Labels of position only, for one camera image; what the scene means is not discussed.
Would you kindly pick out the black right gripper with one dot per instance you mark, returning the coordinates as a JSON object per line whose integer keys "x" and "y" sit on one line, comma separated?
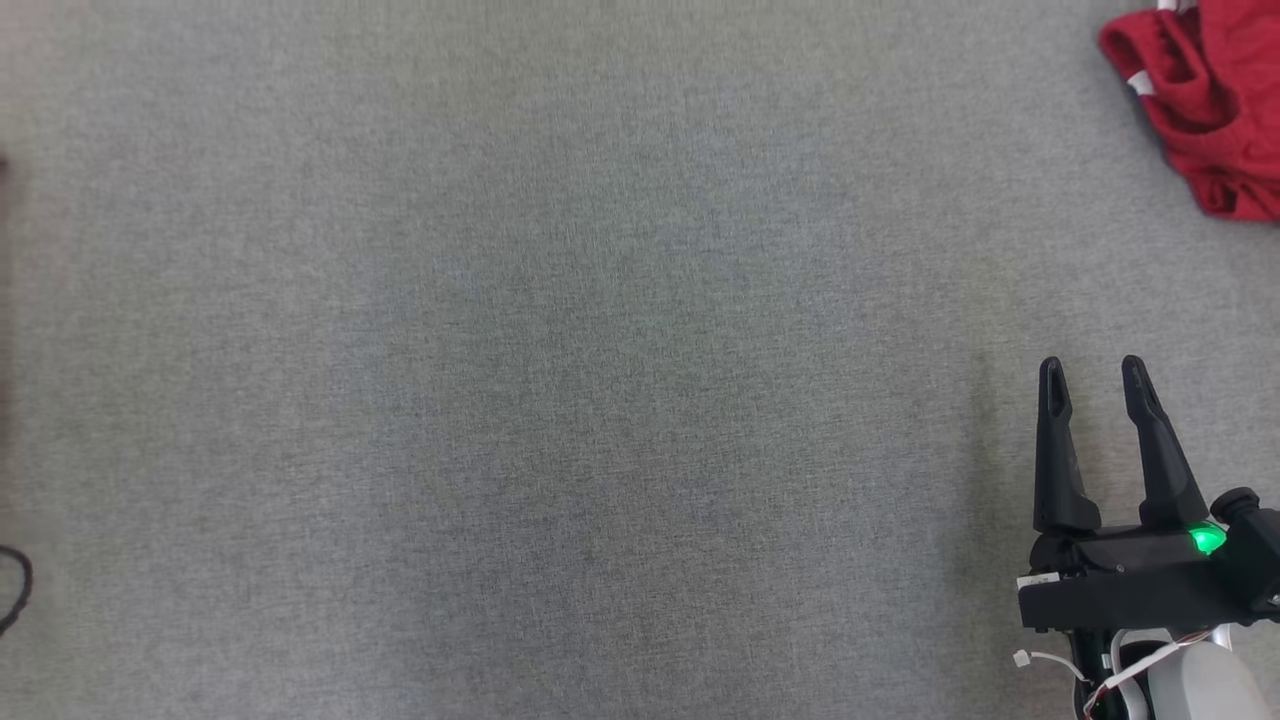
{"x": 1120, "y": 590}

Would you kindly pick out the red Bulls 23 shorts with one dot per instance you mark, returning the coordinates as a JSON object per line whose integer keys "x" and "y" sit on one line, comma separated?
{"x": 1220, "y": 110}

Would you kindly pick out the grey fabric sofa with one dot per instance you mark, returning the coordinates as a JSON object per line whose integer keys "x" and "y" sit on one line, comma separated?
{"x": 600, "y": 350}

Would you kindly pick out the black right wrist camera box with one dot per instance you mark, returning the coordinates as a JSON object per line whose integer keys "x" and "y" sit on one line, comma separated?
{"x": 1255, "y": 560}

